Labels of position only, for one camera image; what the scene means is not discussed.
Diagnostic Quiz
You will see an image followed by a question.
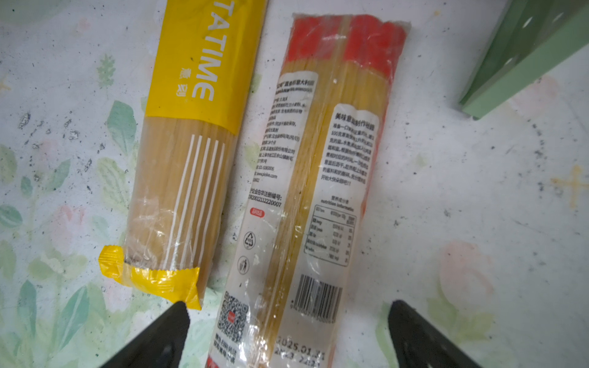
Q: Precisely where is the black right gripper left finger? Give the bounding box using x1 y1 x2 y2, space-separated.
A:
102 301 190 368

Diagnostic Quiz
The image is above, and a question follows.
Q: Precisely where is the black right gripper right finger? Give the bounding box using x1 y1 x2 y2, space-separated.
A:
388 300 480 368

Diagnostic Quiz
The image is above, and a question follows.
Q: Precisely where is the yellow spaghetti bag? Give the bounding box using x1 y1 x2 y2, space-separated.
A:
99 1 267 310

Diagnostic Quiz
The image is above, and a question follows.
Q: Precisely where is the green two-tier shelf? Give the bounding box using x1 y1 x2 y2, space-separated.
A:
459 0 588 119

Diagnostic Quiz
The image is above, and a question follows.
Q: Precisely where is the red spaghetti bag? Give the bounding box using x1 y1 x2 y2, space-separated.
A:
206 15 411 367

